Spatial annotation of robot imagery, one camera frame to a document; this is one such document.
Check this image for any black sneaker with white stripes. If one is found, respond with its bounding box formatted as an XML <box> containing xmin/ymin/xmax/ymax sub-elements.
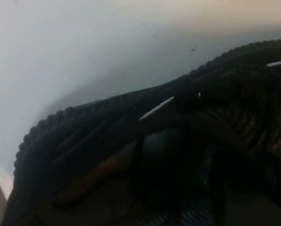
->
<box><xmin>1</xmin><ymin>39</ymin><xmax>281</xmax><ymax>226</ymax></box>

